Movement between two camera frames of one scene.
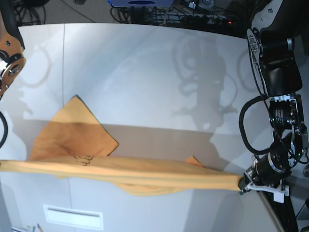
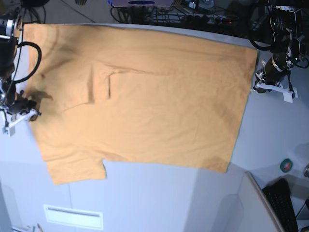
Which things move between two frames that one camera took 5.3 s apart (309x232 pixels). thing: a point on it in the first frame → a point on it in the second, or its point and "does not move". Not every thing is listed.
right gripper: x=270 y=169 → x=273 y=69
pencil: x=40 y=228 does not move
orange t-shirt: x=70 y=143 → x=137 y=96
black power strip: x=204 y=20 does not move
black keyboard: x=285 y=213 does not move
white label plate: x=74 y=217 does not move
